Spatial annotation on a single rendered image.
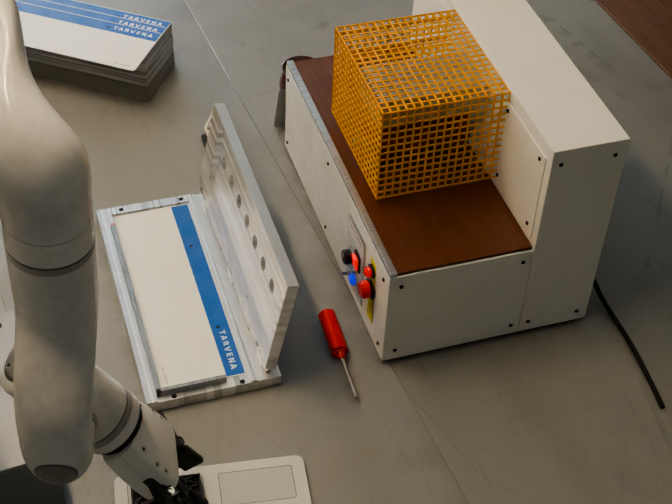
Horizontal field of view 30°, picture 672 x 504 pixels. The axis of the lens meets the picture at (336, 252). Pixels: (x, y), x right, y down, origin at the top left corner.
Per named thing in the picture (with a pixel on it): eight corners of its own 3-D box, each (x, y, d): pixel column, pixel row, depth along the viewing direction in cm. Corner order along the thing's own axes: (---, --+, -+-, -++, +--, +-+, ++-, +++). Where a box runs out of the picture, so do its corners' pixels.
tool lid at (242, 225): (214, 102, 207) (224, 103, 208) (196, 191, 219) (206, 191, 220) (287, 286, 178) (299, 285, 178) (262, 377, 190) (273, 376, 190)
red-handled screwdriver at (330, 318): (317, 320, 202) (317, 308, 200) (334, 317, 203) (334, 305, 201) (346, 405, 190) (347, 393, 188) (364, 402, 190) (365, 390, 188)
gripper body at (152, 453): (84, 402, 155) (139, 442, 162) (86, 469, 148) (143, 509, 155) (133, 375, 153) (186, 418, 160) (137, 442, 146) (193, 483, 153)
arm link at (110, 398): (124, 438, 144) (129, 372, 150) (49, 383, 135) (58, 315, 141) (66, 460, 147) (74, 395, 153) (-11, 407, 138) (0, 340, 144)
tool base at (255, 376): (97, 220, 217) (95, 204, 214) (213, 199, 222) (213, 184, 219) (147, 413, 187) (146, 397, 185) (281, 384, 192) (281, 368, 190)
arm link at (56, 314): (85, 328, 118) (99, 494, 141) (99, 204, 128) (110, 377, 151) (-13, 325, 117) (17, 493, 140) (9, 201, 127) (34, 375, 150)
